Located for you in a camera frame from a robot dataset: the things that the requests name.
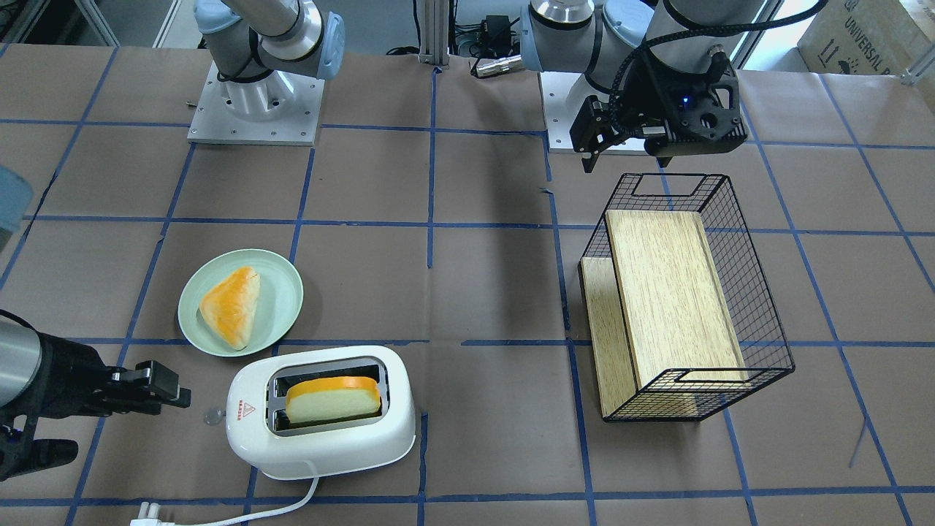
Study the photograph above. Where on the bread slice in toaster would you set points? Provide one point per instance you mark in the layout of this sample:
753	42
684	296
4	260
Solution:
332	398

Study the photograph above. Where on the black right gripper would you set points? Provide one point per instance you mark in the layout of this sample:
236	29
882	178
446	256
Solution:
67	376

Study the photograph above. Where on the black power adapter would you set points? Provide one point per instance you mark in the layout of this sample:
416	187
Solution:
496	36

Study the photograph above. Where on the aluminium frame post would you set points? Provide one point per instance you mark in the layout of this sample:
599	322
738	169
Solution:
434	34

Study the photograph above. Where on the triangular bread on plate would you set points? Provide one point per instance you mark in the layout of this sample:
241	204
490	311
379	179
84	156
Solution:
229	308

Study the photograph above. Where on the cardboard box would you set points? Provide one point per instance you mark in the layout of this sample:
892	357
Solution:
867	37

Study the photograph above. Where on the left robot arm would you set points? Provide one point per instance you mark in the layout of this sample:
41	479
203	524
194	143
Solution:
599	39

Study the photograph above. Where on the light green plate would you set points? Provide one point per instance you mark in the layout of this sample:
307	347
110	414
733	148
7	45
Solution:
280	300

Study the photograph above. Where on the black wire basket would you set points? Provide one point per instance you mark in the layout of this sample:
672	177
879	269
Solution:
762	340

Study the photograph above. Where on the white toaster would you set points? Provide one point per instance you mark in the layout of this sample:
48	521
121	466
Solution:
260	433

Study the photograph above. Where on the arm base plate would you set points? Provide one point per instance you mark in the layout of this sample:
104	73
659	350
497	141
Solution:
282	109
562	95

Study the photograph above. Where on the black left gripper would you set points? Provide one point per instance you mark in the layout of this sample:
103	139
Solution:
651	93

